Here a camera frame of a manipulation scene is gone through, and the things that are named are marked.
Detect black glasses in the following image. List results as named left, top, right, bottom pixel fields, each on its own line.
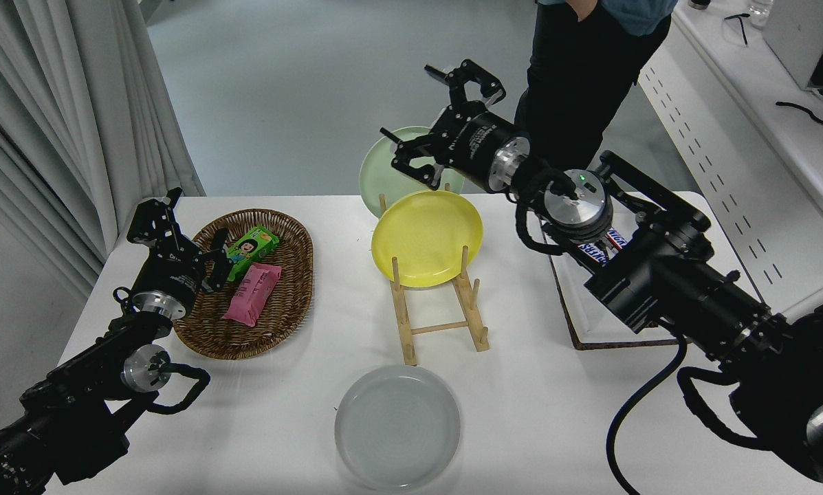
left=723, top=12, right=752, bottom=47

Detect silver laptop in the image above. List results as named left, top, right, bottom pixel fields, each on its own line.
left=762, top=0, right=823, bottom=95

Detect white curtain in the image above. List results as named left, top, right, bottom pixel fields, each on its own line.
left=0, top=0, right=206, bottom=303

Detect green snack pack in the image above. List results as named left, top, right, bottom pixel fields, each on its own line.
left=226, top=225, right=280, bottom=283

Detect grey plate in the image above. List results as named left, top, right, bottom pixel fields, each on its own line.
left=334, top=364, right=461, bottom=491

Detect yellow plate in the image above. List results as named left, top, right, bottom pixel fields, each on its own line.
left=371, top=190, right=484, bottom=289

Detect wooden plate rack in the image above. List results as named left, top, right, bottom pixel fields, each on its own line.
left=378, top=192, right=490, bottom=366

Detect pale green plate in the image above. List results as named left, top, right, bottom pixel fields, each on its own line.
left=358, top=126, right=465, bottom=218

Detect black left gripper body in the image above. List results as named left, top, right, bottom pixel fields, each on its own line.
left=133, top=252, right=208, bottom=310

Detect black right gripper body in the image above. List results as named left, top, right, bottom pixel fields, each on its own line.
left=435, top=109, right=520, bottom=193

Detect long white side table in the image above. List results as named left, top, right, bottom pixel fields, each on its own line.
left=638, top=0, right=823, bottom=317

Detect pink snack pack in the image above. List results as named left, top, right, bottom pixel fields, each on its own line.
left=221, top=263, right=282, bottom=327

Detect person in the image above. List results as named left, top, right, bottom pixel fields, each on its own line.
left=514, top=0, right=679, bottom=173

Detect white tray with cork rim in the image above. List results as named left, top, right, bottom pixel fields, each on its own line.
left=542, top=199, right=690, bottom=351

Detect brown wicker basket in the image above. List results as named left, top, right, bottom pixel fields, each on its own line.
left=173, top=208, right=314, bottom=361

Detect black cable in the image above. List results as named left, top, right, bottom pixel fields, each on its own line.
left=776, top=102, right=823, bottom=127

